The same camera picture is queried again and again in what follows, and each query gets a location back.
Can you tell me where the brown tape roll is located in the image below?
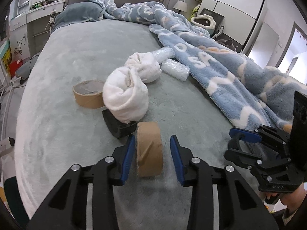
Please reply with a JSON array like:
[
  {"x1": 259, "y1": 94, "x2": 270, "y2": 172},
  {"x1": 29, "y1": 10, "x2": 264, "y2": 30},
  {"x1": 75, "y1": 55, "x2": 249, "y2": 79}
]
[
  {"x1": 72, "y1": 80, "x2": 105, "y2": 109},
  {"x1": 136, "y1": 122, "x2": 163, "y2": 177}
]

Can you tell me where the white sock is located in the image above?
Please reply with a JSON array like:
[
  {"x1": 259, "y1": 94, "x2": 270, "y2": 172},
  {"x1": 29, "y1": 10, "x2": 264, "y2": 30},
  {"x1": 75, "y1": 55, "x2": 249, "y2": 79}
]
[
  {"x1": 102, "y1": 67, "x2": 149, "y2": 123},
  {"x1": 124, "y1": 52, "x2": 162, "y2": 84}
]

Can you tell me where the dark teal trash bin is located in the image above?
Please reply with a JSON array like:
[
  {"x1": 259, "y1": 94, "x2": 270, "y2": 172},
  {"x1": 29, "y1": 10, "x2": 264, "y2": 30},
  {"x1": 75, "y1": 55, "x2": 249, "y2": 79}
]
[{"x1": 4, "y1": 177, "x2": 30, "y2": 229}]

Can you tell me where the person right hand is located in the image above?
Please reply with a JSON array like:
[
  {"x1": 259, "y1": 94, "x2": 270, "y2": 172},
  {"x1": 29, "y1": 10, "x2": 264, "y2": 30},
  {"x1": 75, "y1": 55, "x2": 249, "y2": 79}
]
[{"x1": 281, "y1": 183, "x2": 306, "y2": 214}]

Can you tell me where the black plastic piece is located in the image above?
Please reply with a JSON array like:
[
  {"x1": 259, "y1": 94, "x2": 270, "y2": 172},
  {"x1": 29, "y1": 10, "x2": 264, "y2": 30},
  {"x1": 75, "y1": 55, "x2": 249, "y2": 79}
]
[{"x1": 102, "y1": 109, "x2": 137, "y2": 139}]

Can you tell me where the blue patterned blanket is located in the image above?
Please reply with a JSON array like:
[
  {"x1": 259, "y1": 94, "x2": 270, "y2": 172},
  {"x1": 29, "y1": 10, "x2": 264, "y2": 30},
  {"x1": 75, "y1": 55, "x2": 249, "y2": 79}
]
[{"x1": 87, "y1": 0, "x2": 306, "y2": 132}]

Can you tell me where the brown tape roll flat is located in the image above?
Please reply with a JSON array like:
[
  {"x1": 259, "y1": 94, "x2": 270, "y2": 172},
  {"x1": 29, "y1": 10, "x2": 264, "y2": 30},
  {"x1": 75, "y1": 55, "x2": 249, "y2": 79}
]
[{"x1": 72, "y1": 80, "x2": 105, "y2": 109}]

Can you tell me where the grey-green bed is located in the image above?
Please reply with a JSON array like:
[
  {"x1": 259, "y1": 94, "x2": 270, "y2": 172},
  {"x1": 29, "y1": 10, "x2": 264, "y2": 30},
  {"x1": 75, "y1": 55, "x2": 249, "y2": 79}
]
[{"x1": 15, "y1": 19, "x2": 265, "y2": 229}]

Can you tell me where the bubble wrap roll lower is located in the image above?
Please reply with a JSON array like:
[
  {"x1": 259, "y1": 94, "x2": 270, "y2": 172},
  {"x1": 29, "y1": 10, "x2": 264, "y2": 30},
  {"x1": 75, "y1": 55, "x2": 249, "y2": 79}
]
[{"x1": 161, "y1": 59, "x2": 190, "y2": 81}]

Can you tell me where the bubble wrap roll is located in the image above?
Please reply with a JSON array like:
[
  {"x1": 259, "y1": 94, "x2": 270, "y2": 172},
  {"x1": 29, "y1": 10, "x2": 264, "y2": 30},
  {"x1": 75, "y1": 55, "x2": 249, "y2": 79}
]
[
  {"x1": 161, "y1": 59, "x2": 190, "y2": 81},
  {"x1": 152, "y1": 47, "x2": 175, "y2": 64}
]

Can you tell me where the bubble wrap roll upper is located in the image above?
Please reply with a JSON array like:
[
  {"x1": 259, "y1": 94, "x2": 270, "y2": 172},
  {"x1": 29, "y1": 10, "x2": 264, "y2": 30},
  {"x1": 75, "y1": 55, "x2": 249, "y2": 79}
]
[{"x1": 152, "y1": 47, "x2": 175, "y2": 64}]

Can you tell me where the white cloud cat bed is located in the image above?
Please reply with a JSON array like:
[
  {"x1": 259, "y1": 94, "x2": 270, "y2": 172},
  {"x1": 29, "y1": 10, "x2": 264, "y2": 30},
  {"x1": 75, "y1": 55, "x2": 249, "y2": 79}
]
[{"x1": 191, "y1": 14, "x2": 216, "y2": 31}]

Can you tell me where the white wardrobe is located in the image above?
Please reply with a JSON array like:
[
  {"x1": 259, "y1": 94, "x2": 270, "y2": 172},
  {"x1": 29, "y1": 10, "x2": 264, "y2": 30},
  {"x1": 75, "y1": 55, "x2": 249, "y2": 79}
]
[{"x1": 183, "y1": 0, "x2": 267, "y2": 53}]

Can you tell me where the red box on floor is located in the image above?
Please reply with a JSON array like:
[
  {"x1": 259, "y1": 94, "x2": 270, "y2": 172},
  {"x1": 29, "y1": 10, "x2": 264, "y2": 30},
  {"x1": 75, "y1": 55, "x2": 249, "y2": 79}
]
[{"x1": 9, "y1": 60, "x2": 22, "y2": 78}]

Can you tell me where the bedside lamp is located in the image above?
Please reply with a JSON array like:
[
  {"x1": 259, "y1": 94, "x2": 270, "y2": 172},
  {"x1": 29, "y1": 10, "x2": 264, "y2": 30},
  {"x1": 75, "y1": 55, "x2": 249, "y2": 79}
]
[{"x1": 173, "y1": 1, "x2": 187, "y2": 14}]

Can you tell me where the blue-grey pillow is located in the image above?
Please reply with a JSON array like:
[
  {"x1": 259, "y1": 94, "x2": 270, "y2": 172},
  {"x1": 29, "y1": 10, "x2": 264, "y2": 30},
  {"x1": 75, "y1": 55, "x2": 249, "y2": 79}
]
[{"x1": 51, "y1": 2, "x2": 104, "y2": 33}]

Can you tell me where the white dressing table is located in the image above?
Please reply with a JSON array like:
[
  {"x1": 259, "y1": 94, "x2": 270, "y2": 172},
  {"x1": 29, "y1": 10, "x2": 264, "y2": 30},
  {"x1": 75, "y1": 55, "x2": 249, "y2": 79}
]
[{"x1": 9, "y1": 0, "x2": 65, "y2": 61}]

